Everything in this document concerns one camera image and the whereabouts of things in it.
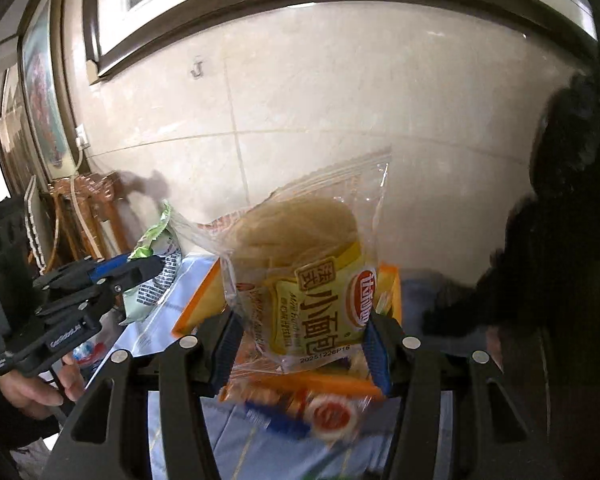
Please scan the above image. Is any wall power outlet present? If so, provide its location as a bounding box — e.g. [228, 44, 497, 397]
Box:
[76, 124, 90, 150]

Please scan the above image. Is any white plastic bag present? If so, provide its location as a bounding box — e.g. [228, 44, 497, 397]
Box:
[72, 309, 124, 368]

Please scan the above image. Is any yellow small bread packet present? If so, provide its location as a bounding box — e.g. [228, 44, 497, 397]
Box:
[172, 148, 391, 374]

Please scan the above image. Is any wooden chair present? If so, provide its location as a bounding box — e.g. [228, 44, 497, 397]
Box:
[48, 172, 131, 260]

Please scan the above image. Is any pale green white packet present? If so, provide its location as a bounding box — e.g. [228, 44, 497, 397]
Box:
[120, 202, 183, 326]

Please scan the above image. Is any red vase framed painting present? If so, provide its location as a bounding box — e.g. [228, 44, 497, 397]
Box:
[18, 0, 76, 181]

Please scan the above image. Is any dark carved wooden screen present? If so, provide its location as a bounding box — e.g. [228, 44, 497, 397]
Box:
[422, 0, 600, 479]

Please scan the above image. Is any person's left hand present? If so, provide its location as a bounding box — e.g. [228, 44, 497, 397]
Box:
[0, 353, 85, 419]

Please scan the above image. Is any white power cable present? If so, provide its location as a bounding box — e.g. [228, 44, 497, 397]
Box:
[69, 144, 104, 261]

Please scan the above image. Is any red round cracker packet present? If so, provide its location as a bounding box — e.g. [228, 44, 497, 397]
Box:
[218, 372, 385, 443]

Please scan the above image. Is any orange cardboard box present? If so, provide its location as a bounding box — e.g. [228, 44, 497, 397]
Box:
[171, 260, 402, 337]

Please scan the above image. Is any light blue tablecloth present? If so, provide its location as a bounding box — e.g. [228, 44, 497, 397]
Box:
[86, 253, 454, 480]

